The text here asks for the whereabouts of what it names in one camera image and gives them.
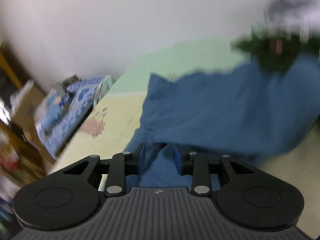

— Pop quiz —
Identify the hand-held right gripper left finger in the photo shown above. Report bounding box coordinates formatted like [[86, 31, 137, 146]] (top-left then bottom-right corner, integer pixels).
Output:
[[62, 142, 147, 197]]

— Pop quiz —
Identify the blue patterned cloth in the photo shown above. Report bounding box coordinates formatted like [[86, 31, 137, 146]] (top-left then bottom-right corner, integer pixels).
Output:
[[35, 75, 105, 159]]

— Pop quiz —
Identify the light green striped pillow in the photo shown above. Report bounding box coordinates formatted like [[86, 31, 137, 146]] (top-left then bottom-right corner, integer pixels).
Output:
[[96, 75, 119, 105]]

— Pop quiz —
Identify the white folded garment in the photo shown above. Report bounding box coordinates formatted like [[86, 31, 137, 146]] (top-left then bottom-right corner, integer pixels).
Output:
[[265, 7, 320, 43]]

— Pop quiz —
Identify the wooden furniture edge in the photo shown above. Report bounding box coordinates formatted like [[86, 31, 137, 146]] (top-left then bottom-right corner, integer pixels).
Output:
[[0, 42, 25, 90]]

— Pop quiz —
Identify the blue fleece garment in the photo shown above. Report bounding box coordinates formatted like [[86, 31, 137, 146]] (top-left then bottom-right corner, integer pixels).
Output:
[[125, 52, 320, 188]]

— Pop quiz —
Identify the brown cardboard box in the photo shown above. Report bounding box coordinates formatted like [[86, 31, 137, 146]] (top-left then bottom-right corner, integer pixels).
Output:
[[10, 80, 55, 160]]

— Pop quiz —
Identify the pastel printed bed blanket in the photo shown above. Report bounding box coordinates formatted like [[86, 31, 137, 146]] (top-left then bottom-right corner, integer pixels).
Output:
[[47, 39, 320, 230]]

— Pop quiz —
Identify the dark green garment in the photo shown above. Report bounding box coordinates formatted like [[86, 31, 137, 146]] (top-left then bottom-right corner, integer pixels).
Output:
[[230, 22, 320, 73]]

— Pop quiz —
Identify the grey folded garment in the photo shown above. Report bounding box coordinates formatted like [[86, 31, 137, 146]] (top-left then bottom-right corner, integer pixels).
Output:
[[265, 0, 318, 13]]

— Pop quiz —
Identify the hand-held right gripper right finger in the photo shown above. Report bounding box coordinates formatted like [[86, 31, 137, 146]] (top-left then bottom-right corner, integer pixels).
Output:
[[172, 145, 257, 197]]

